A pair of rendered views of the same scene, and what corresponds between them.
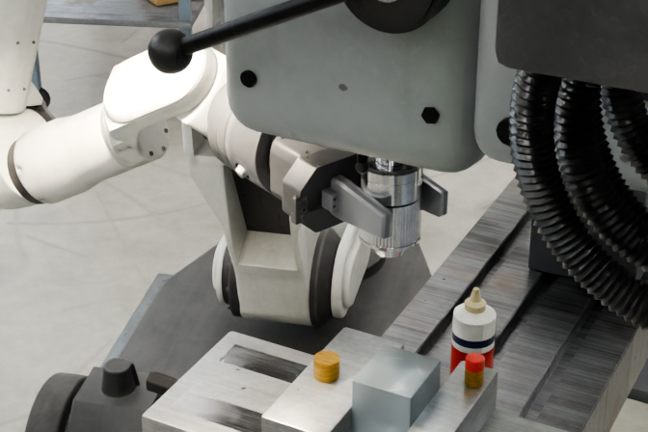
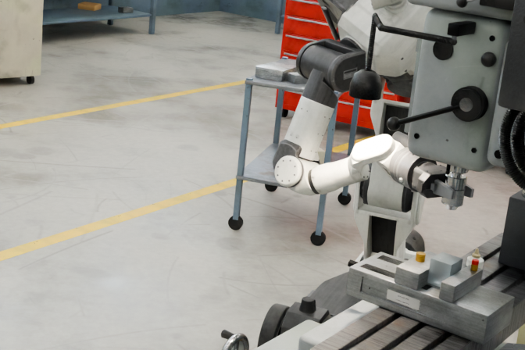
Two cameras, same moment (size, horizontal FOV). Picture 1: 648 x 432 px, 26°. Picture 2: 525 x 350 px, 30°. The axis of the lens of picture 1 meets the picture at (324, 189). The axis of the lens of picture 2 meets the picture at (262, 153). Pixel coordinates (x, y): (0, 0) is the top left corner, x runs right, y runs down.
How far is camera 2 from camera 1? 118 cm
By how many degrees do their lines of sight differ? 14
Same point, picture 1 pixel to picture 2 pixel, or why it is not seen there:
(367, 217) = (446, 191)
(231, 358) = (381, 258)
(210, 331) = (344, 301)
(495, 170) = not seen: hidden behind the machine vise
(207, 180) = (361, 221)
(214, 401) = (376, 267)
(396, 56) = (466, 130)
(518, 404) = not seen: hidden behind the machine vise
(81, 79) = (258, 217)
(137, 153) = (359, 175)
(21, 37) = (319, 132)
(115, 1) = not seen: hidden behind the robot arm
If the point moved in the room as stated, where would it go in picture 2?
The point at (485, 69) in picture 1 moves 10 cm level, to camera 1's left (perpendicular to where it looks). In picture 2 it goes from (493, 134) to (442, 128)
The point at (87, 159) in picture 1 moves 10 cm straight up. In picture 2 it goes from (340, 176) to (344, 136)
